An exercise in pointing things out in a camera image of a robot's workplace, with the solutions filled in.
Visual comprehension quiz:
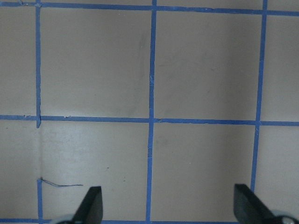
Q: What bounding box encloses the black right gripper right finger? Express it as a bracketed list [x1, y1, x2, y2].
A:
[234, 184, 276, 224]

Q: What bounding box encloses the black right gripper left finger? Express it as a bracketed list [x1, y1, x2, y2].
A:
[71, 186, 103, 224]

